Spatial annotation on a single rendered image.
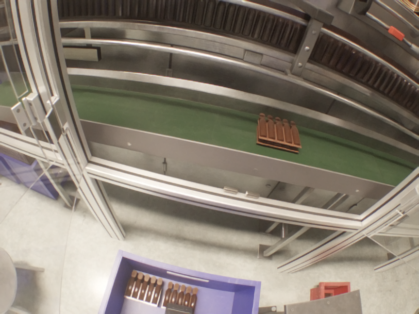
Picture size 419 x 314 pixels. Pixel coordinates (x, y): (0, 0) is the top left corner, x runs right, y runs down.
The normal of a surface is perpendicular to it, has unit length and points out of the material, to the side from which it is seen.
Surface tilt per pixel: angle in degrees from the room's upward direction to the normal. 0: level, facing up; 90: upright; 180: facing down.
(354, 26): 90
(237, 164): 90
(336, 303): 0
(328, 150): 2
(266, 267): 0
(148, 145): 90
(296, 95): 90
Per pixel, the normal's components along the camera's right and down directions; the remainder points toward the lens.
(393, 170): 0.14, -0.64
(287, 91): -0.15, 0.74
